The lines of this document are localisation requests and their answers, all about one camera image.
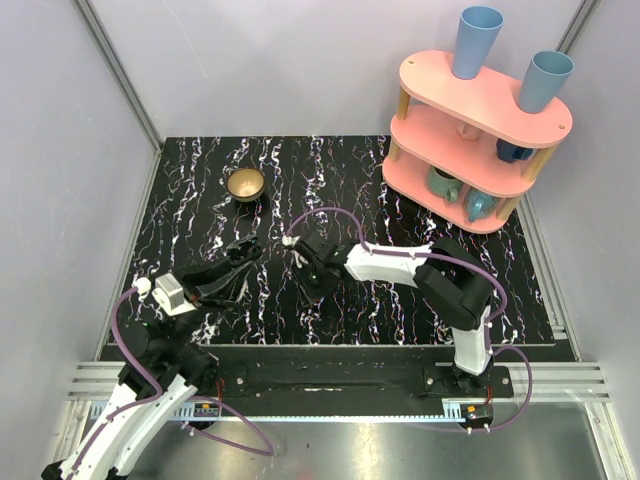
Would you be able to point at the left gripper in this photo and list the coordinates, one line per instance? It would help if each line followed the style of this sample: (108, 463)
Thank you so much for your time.
(201, 289)

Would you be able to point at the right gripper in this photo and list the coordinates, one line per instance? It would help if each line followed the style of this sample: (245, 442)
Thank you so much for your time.
(306, 290)

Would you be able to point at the black earbud charging case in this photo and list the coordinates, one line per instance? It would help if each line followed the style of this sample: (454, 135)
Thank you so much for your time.
(243, 251)

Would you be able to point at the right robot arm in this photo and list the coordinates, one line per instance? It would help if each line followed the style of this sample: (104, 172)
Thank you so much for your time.
(451, 282)

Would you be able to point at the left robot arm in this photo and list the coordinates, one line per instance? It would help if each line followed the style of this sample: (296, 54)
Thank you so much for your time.
(160, 375)

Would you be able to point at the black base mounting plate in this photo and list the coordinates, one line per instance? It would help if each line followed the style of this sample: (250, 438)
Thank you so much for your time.
(423, 371)

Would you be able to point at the brown ceramic bowl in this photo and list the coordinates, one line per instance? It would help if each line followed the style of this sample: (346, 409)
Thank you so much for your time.
(246, 185)

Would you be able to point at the green ceramic mug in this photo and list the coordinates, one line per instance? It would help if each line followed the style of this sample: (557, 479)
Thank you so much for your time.
(443, 185)

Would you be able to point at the light blue ceramic mug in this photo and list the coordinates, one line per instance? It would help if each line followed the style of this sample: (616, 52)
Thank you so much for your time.
(479, 204)

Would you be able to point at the pink three-tier shelf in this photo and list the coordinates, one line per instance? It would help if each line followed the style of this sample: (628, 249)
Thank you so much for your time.
(432, 103)

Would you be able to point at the pink mug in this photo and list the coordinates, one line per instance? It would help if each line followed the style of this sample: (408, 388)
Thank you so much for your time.
(468, 132)

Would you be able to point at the dark blue mug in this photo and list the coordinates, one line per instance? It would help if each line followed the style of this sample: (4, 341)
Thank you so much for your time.
(510, 153)

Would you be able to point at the left blue plastic cup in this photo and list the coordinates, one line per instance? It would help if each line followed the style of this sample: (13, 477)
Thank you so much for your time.
(477, 31)

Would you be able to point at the blue plastic cup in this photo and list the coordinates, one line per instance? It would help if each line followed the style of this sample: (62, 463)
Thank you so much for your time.
(477, 31)
(545, 76)

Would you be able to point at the right blue plastic cup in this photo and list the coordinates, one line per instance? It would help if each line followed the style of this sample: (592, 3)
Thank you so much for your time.
(545, 76)

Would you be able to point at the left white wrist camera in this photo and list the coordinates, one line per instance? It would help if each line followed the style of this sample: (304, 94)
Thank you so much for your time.
(168, 293)

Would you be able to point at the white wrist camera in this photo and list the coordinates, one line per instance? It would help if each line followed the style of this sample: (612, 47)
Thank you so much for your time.
(168, 293)
(289, 242)

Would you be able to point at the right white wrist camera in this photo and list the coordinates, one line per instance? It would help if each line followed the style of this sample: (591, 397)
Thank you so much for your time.
(289, 242)

